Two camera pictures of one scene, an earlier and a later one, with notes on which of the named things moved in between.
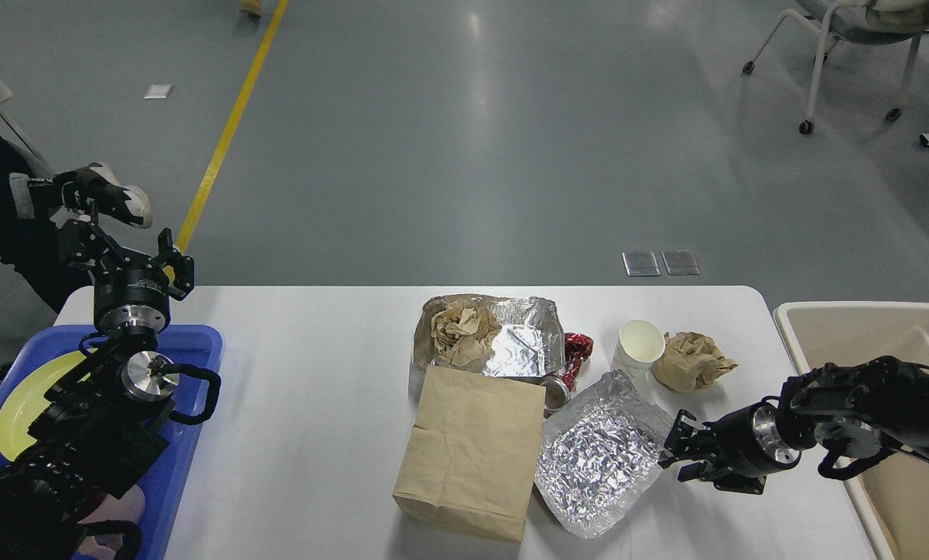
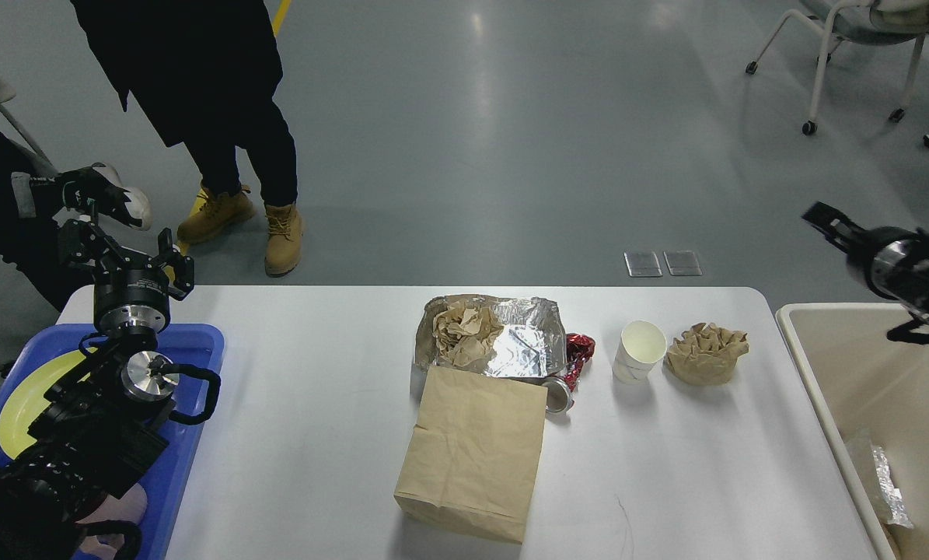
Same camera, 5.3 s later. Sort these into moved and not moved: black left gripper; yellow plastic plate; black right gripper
Moved: black right gripper
Not moved: yellow plastic plate; black left gripper
